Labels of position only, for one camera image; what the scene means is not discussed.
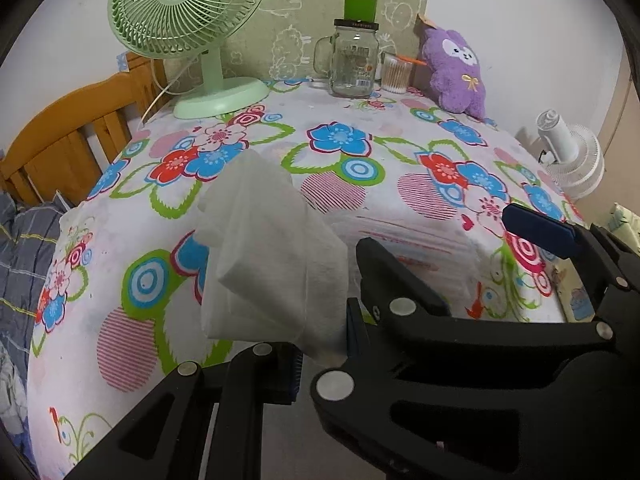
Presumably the white towel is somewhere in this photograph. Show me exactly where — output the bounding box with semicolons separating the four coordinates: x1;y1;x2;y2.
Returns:
194;150;349;366

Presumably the clear zip bag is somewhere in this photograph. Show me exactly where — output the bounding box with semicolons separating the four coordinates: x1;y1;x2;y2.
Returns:
332;216;480;316

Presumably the yellow cartoon storage box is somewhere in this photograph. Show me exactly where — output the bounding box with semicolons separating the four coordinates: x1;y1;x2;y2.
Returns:
548;204;639;323

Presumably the white floor fan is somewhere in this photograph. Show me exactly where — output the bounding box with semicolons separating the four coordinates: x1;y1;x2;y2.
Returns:
536;108;605;200

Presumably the beige door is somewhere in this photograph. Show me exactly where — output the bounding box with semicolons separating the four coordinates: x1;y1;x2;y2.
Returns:
577;53;640;223

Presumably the floral tablecloth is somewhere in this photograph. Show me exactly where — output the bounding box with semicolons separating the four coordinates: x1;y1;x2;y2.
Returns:
27;81;579;479

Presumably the cotton swab jar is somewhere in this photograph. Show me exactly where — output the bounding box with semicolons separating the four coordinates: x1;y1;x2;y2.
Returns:
381;52;427;94

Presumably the glass mason jar mug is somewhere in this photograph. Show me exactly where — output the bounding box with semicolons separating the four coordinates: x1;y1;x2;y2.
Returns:
314;18;380;99

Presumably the purple plush bunny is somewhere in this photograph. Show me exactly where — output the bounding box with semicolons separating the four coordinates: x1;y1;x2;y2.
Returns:
421;26;486;119

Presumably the grey plaid pillow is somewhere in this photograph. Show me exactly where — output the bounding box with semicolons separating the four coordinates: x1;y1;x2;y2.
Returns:
0;192;66;379

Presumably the green cup on jar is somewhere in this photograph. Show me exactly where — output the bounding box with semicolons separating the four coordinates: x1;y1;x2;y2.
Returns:
343;0;378;23

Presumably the green desk fan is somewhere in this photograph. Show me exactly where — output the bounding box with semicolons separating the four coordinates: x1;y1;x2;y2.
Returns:
107;0;269;120

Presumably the green patterned wall board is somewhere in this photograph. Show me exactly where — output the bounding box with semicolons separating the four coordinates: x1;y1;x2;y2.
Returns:
164;0;432;94

